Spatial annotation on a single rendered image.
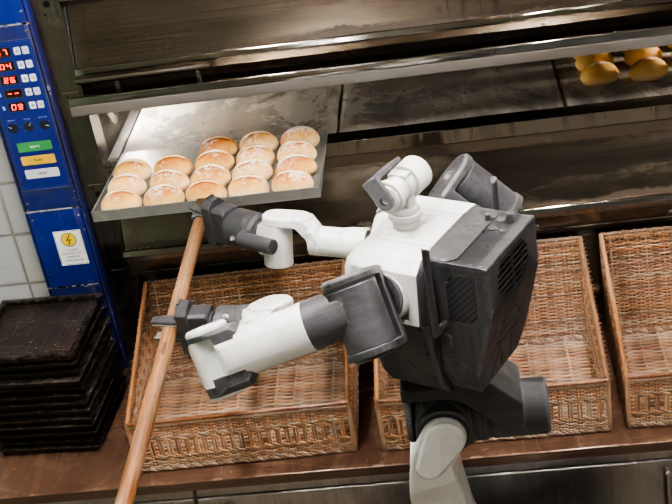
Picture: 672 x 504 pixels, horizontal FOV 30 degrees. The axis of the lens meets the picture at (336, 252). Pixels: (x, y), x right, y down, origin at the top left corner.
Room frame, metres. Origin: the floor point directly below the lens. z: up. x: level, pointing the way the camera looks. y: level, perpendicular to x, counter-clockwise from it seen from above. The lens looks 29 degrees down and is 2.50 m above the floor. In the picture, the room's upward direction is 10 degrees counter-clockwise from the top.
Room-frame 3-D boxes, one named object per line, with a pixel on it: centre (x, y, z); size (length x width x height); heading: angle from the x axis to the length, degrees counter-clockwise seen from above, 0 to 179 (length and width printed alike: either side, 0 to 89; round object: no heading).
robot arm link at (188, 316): (2.12, 0.27, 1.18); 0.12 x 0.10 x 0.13; 75
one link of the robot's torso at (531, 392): (1.99, -0.22, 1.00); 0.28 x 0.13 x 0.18; 82
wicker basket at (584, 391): (2.59, -0.33, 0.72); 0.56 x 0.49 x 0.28; 83
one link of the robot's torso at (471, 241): (1.97, -0.19, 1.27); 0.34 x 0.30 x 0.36; 143
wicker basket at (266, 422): (2.67, 0.28, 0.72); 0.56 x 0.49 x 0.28; 84
